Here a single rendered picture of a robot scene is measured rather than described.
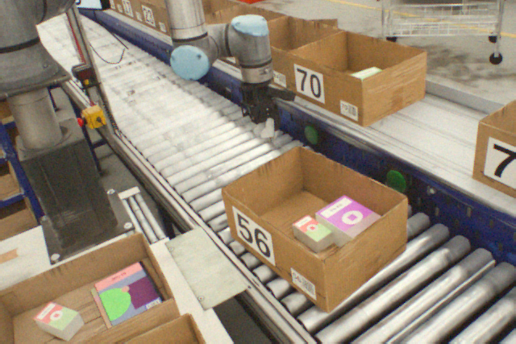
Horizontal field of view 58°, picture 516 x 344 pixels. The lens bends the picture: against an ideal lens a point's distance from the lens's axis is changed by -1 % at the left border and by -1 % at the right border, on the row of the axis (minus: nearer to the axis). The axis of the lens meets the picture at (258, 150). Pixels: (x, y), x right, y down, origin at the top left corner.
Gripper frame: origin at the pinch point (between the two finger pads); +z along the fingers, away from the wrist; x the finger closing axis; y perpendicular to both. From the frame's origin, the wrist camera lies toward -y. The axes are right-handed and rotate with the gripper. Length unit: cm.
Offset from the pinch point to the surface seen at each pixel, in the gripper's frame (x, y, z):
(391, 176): 27.6, -20.8, 11.4
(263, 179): 7.3, 10.0, 6.8
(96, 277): -2, 61, 18
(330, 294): 47, 20, 14
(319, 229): 28.1, 7.2, 14.2
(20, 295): -4, 79, 13
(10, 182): -110, 73, 35
